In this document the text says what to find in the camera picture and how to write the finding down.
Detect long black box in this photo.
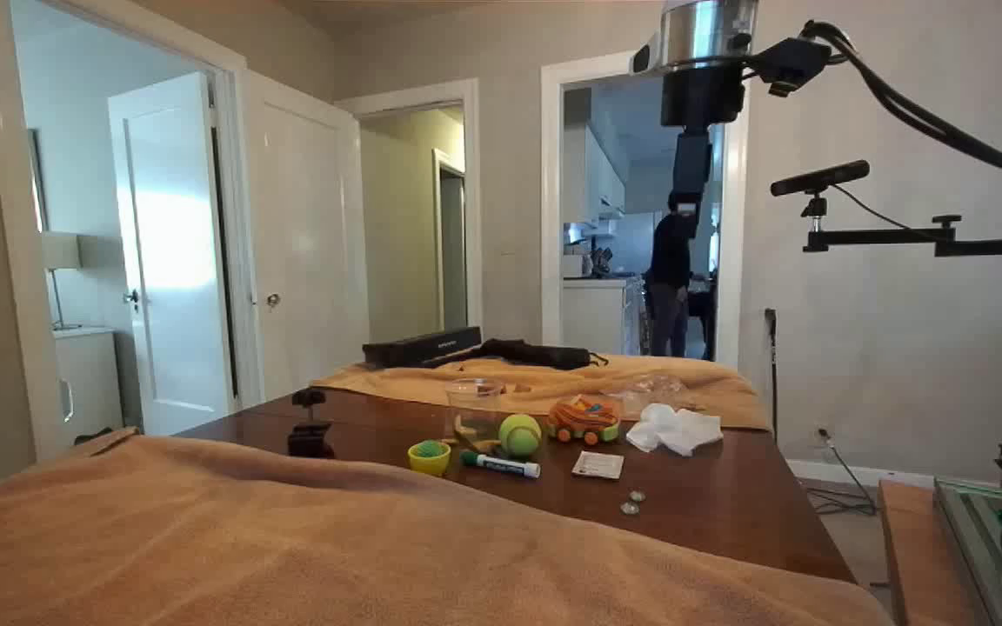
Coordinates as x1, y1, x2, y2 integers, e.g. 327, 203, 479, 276
357, 324, 488, 371

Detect black stereo camera bar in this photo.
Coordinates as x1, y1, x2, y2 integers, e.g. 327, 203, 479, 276
767, 155, 873, 203

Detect wooden side bench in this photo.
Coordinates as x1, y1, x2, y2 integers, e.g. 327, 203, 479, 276
877, 478, 989, 626

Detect white panel door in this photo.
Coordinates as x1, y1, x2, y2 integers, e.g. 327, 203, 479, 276
103, 68, 239, 443
238, 68, 374, 404

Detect person in dark clothes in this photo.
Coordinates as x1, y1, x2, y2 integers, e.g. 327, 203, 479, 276
639, 189, 698, 362

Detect clear plastic wrapper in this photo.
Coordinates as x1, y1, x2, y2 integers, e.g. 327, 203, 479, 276
601, 371, 693, 424

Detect white printed card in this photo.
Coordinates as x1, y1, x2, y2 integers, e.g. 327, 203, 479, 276
566, 447, 631, 484

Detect small black clamp mount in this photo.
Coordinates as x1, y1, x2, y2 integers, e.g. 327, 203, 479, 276
285, 381, 341, 461

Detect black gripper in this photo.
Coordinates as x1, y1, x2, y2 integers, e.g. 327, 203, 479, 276
658, 58, 748, 209

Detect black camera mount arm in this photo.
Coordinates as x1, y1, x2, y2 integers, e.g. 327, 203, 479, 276
799, 191, 1002, 261

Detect crumpled white tissue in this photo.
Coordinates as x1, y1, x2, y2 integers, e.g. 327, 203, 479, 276
622, 400, 726, 459

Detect white dresser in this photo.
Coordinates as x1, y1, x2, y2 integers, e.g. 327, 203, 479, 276
51, 324, 130, 446

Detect grey floor cable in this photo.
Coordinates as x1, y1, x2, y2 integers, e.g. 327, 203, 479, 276
805, 428, 889, 522

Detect yellow-green tennis ball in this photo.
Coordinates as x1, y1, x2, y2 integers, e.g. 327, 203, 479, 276
494, 411, 546, 461

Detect white marker green cap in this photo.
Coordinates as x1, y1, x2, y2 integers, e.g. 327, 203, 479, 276
457, 447, 544, 484

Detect thin dark pole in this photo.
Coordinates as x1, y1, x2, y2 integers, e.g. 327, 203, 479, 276
763, 301, 783, 443

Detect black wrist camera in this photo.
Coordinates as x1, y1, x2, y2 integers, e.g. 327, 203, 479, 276
745, 30, 839, 101

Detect black fabric bag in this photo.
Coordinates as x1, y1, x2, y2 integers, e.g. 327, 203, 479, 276
452, 335, 606, 377

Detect clear plastic cup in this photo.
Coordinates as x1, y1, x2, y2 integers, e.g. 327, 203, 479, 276
446, 378, 509, 455

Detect metal framed board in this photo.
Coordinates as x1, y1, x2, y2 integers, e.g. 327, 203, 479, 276
934, 478, 1002, 626

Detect green bowl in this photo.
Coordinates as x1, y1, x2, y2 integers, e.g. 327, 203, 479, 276
404, 433, 457, 481

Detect orange terry towel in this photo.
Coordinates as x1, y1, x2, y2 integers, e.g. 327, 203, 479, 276
0, 430, 894, 626
313, 350, 775, 433

